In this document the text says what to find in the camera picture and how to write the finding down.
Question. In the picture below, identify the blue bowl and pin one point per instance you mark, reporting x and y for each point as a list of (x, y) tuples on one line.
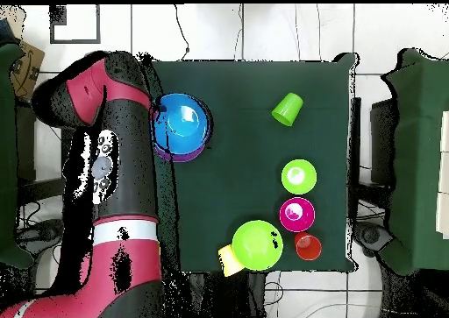
[(182, 125)]

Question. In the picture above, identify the purple bowl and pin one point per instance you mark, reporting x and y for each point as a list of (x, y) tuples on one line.
[(182, 158)]

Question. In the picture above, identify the green cup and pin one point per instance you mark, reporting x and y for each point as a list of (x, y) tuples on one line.
[(287, 109)]

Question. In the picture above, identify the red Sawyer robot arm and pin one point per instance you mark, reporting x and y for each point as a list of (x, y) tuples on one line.
[(129, 156)]

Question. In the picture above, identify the dark green table cloth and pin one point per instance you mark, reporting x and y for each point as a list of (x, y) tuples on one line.
[(245, 174)]

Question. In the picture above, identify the cardboard box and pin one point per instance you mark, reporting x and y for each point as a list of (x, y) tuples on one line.
[(26, 69)]

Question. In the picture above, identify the small green bowl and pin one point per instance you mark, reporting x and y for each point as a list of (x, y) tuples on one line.
[(299, 183)]

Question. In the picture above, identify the green cloth side table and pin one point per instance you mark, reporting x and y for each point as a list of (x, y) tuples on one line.
[(7, 156), (421, 156)]

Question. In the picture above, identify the large green bowl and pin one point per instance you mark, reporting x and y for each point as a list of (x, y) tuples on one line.
[(254, 245)]

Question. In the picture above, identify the yellow cup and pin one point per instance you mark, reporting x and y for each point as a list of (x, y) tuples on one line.
[(228, 262)]

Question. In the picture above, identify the black caster base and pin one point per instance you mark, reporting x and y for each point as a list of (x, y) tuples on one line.
[(42, 232)]

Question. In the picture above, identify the pink bowl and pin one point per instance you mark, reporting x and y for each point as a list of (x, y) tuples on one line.
[(301, 221)]

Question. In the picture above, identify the red-orange cup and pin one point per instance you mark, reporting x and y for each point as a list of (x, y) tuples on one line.
[(308, 248)]

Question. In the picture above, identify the grey caster base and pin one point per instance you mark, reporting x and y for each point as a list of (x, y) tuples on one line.
[(372, 235)]

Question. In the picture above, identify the white box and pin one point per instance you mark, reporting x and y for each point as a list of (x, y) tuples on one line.
[(443, 192)]

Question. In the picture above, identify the black square frame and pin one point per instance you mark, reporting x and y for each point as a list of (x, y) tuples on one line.
[(51, 34)]

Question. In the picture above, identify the black stand frame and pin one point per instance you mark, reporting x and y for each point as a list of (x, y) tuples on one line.
[(38, 188), (382, 139)]

